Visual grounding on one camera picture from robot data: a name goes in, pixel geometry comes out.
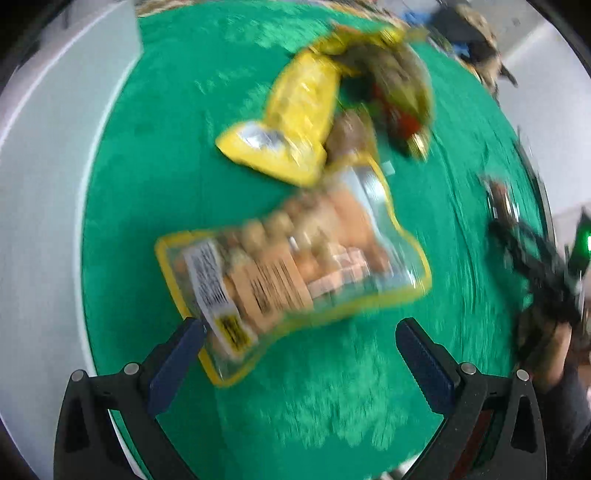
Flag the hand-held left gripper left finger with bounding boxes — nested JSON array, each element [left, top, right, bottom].
[[53, 318, 207, 480]]

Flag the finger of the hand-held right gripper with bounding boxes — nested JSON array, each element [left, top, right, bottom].
[[482, 175, 580, 324]]

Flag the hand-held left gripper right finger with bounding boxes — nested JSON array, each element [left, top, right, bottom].
[[396, 318, 548, 480]]

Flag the clear yellow-rimmed cookie packet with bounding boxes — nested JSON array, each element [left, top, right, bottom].
[[154, 164, 435, 388]]

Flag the white storage box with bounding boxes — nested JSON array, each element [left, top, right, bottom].
[[0, 0, 144, 480]]

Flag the yellow snack packet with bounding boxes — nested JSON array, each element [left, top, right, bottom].
[[215, 48, 342, 188]]

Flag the person's right forearm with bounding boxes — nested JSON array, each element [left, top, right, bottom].
[[531, 360, 591, 472]]

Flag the person's right hand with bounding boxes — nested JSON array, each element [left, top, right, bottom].
[[517, 314, 578, 393]]

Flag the black bag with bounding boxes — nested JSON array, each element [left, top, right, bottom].
[[429, 2, 485, 47]]

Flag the green patterned blanket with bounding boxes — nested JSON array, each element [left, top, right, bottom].
[[81, 0, 555, 480]]

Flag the colourful printed bedsheet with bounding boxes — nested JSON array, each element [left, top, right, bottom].
[[134, 0, 416, 19]]

